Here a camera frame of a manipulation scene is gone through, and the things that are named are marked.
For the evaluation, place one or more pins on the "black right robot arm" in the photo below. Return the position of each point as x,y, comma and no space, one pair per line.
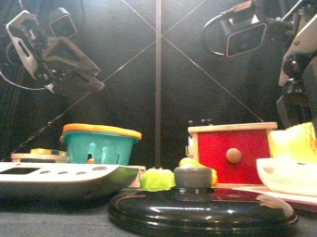
280,24

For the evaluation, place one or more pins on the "teal basket orange rim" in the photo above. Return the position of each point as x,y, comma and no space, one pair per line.
101,148

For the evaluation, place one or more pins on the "white bowl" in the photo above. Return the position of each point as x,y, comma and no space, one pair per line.
289,177

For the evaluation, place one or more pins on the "thin vertical frame pole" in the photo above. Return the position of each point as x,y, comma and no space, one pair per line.
158,92

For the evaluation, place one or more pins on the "yellow toy corn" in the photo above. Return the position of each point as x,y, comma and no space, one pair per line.
295,142

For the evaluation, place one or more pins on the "orange yellow toy food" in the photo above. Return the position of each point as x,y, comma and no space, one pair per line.
188,162

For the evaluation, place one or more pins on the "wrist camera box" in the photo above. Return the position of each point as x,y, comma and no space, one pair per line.
63,24
245,40

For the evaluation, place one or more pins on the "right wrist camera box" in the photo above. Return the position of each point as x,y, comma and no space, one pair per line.
245,40

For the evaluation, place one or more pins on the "beige phone-like box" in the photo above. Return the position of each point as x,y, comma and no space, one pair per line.
62,180

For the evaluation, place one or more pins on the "yellow green checkered toy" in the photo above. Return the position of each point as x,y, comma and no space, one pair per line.
47,151

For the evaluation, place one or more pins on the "lime green lettuce toy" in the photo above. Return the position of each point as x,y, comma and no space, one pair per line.
157,180

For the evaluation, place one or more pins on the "white square box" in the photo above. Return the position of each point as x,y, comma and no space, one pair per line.
231,139

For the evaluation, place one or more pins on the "black pot lid grey knob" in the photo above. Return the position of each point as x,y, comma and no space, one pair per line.
202,209

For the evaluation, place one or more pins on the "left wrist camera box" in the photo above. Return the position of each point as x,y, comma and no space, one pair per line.
63,24

